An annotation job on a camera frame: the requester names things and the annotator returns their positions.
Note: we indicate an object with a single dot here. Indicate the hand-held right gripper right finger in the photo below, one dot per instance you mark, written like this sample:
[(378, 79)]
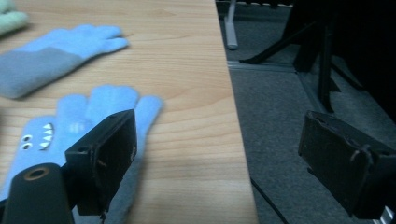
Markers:
[(339, 161)]

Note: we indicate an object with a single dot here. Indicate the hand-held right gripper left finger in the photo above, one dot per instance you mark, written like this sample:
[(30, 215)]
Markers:
[(106, 155)]

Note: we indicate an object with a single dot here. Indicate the plain blue glove grey cuff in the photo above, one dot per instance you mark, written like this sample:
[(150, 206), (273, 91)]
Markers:
[(62, 53)]

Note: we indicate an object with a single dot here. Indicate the black stand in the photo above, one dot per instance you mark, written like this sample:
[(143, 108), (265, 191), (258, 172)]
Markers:
[(325, 62)]

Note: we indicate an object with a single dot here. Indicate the white desk frame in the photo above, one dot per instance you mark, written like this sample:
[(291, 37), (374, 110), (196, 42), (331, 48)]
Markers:
[(231, 31)]

